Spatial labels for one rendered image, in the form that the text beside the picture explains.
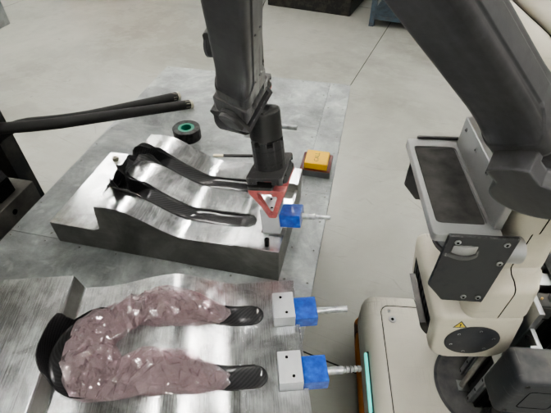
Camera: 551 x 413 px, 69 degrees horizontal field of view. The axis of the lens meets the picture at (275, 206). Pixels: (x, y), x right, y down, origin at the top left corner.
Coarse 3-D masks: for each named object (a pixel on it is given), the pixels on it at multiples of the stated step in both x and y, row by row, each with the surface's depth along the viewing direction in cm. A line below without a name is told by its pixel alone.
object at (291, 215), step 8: (264, 200) 79; (272, 200) 79; (272, 208) 76; (280, 208) 78; (288, 208) 78; (296, 208) 78; (264, 216) 77; (280, 216) 77; (288, 216) 76; (296, 216) 76; (304, 216) 77; (312, 216) 77; (320, 216) 77; (328, 216) 76; (264, 224) 78; (272, 224) 78; (280, 224) 78; (288, 224) 77; (296, 224) 77; (264, 232) 79; (272, 232) 79; (280, 232) 79
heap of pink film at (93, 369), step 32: (160, 288) 66; (96, 320) 65; (128, 320) 65; (160, 320) 64; (192, 320) 65; (64, 352) 62; (96, 352) 60; (128, 352) 61; (160, 352) 59; (192, 352) 61; (64, 384) 60; (96, 384) 58; (128, 384) 56; (160, 384) 56; (192, 384) 58; (224, 384) 61
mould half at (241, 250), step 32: (192, 160) 94; (96, 192) 93; (192, 192) 89; (224, 192) 89; (64, 224) 86; (96, 224) 86; (128, 224) 80; (160, 224) 80; (192, 224) 82; (256, 224) 81; (160, 256) 86; (192, 256) 83; (224, 256) 81; (256, 256) 78
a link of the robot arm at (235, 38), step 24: (216, 0) 38; (240, 0) 36; (216, 24) 42; (240, 24) 40; (216, 48) 47; (240, 48) 44; (216, 72) 53; (240, 72) 50; (264, 72) 57; (216, 96) 59; (240, 96) 56
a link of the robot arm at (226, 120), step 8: (264, 96) 65; (264, 104) 65; (216, 112) 70; (224, 112) 61; (232, 112) 61; (256, 112) 65; (216, 120) 72; (224, 120) 62; (232, 120) 61; (240, 120) 62; (256, 120) 65; (224, 128) 73; (232, 128) 64; (240, 128) 63; (248, 128) 64
